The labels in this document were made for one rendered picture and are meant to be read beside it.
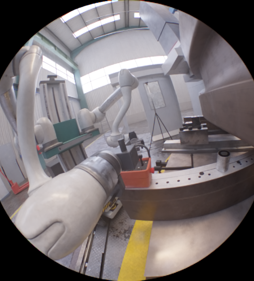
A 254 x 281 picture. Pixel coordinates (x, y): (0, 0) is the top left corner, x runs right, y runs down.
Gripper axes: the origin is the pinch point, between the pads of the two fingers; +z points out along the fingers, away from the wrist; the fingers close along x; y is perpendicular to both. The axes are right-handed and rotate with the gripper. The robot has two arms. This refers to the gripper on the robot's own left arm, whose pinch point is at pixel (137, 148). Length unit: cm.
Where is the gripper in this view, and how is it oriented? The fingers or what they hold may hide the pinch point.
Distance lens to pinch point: 63.6
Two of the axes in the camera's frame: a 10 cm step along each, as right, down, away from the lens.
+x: -9.6, 2.9, 0.2
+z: 0.4, 2.2, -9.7
